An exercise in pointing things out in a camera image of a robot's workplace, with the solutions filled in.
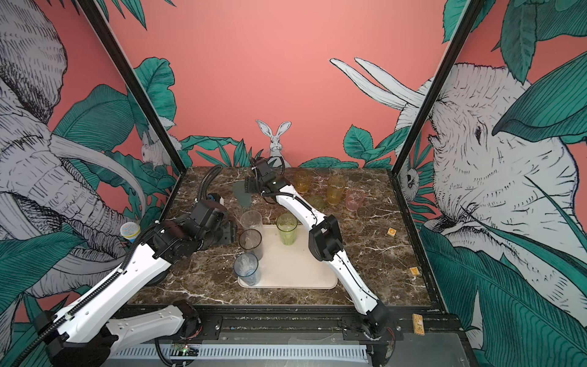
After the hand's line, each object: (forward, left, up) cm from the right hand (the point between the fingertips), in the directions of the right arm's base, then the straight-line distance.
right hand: (248, 180), depth 96 cm
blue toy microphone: (-29, +31, +8) cm, 44 cm away
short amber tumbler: (+15, -24, -17) cm, 33 cm away
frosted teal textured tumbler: (0, +4, -13) cm, 14 cm away
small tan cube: (-33, -67, -15) cm, 76 cm away
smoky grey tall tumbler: (-26, -5, -4) cm, 27 cm away
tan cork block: (-50, -63, -15) cm, 82 cm away
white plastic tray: (-30, -20, -18) cm, 40 cm away
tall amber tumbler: (+11, -41, -16) cm, 45 cm away
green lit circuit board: (-59, +14, -14) cm, 62 cm away
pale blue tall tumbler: (-34, -3, -10) cm, 36 cm away
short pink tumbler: (+2, -48, -14) cm, 50 cm away
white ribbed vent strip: (-59, -8, -16) cm, 61 cm away
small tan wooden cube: (-15, -63, -16) cm, 66 cm away
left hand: (-27, -1, +8) cm, 28 cm away
